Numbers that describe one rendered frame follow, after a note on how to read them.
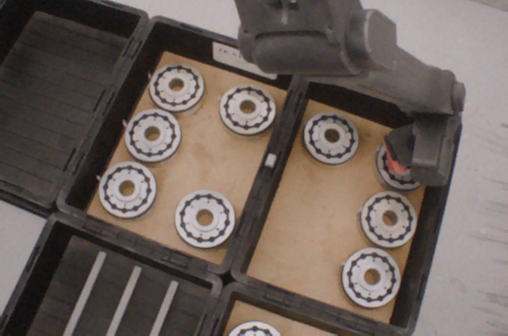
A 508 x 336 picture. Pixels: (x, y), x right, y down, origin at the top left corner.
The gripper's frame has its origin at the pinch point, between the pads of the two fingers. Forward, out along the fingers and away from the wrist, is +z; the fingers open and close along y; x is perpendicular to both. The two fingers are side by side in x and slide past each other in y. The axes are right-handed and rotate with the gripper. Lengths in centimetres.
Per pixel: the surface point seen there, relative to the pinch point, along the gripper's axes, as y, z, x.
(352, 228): -12.8, 4.2, -7.9
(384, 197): -6.0, 1.3, -4.9
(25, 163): -67, 4, 21
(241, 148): -27.0, 3.9, 12.1
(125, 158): -48, 4, 16
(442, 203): 0.6, -5.7, -10.5
